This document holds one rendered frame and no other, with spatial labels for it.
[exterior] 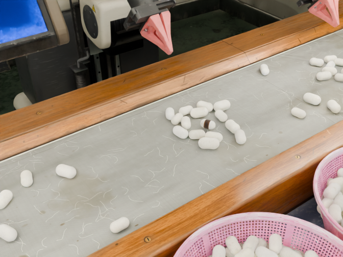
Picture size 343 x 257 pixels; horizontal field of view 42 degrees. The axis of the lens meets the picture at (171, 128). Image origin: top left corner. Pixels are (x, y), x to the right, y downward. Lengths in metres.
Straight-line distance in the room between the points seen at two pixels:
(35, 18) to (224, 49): 0.70
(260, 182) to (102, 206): 0.25
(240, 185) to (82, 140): 0.32
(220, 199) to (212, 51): 0.51
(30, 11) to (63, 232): 0.34
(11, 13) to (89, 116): 0.44
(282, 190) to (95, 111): 0.40
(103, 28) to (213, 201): 0.81
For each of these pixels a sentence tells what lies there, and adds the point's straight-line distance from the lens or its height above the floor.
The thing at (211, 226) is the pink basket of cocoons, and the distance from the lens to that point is 0.65.
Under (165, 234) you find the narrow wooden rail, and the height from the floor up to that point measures 0.76.
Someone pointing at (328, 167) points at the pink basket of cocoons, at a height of 0.75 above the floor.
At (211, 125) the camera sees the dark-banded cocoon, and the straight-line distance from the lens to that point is 0.86.
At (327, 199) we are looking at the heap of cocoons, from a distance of 0.77.
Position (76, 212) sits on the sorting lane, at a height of 0.74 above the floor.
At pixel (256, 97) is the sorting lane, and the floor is 0.74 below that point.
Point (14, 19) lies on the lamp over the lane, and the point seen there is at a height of 1.08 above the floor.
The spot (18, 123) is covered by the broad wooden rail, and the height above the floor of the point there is 0.76.
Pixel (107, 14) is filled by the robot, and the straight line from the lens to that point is 1.36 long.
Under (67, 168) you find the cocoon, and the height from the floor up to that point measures 0.76.
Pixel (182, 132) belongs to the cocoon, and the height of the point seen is 0.76.
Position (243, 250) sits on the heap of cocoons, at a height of 0.74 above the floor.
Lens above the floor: 1.25
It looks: 35 degrees down
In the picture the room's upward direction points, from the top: 2 degrees counter-clockwise
